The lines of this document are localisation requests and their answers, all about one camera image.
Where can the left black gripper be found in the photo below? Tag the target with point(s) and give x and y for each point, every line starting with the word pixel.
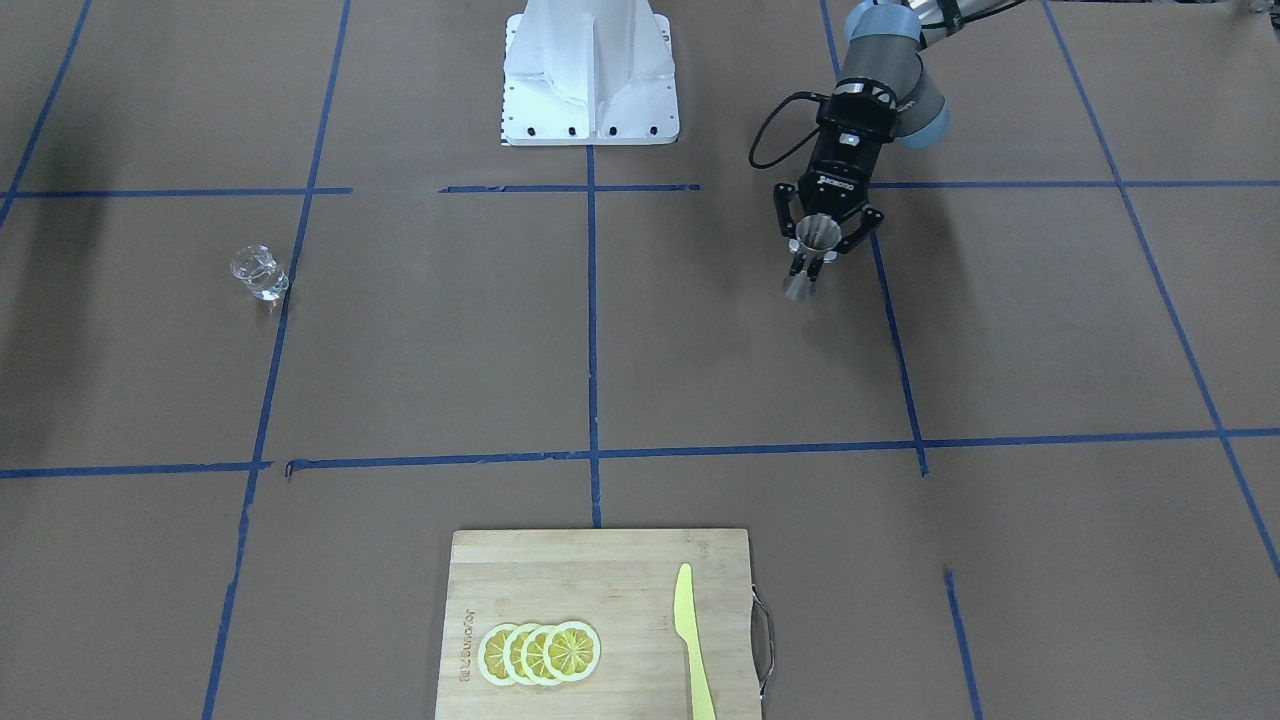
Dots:
pixel 833 177

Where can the steel measuring jigger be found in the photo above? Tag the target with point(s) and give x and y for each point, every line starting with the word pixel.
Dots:
pixel 812 240

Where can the clear glass shaker cup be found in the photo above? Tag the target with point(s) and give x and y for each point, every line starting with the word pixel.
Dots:
pixel 264 277

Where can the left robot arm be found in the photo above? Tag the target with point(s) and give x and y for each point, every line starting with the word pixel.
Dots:
pixel 884 42

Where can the bamboo cutting board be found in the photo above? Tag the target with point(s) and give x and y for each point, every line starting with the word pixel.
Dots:
pixel 621 582

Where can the yellow plastic knife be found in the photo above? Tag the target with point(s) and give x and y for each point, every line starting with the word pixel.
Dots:
pixel 687 629

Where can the lemon slice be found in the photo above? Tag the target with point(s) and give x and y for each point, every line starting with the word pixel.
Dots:
pixel 513 653
pixel 493 659
pixel 532 657
pixel 572 651

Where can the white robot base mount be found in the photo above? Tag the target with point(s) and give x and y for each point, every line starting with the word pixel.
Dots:
pixel 580 73

